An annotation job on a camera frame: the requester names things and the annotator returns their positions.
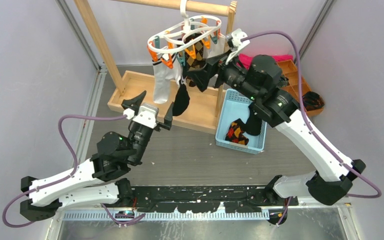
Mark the wooden compartment tray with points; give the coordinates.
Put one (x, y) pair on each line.
(290, 71)

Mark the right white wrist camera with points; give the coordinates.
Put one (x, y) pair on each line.
(237, 42)

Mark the pink cloth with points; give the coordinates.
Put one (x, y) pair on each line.
(246, 60)

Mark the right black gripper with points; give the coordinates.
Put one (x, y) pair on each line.
(202, 77)

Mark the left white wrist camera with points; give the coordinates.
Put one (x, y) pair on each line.
(145, 114)

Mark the black sock white stripes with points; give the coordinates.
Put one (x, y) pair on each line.
(182, 98)

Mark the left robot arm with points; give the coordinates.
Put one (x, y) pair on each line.
(99, 179)

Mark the white sock right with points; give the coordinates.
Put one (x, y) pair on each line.
(217, 49)

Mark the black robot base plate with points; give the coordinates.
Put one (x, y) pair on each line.
(232, 200)

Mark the red yellow argyle sock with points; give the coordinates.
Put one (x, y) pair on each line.
(235, 133)

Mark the white clip sock hanger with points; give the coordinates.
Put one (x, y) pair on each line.
(164, 45)

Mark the light blue plastic basket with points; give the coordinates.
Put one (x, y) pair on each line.
(236, 106)

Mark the white sock with stripes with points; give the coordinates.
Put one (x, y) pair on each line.
(162, 80)

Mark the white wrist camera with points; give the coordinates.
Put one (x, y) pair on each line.
(145, 114)
(237, 42)

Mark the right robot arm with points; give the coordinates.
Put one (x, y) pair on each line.
(334, 172)

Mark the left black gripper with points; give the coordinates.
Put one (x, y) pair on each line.
(168, 119)

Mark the brown argyle sock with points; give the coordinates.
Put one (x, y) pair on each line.
(193, 58)

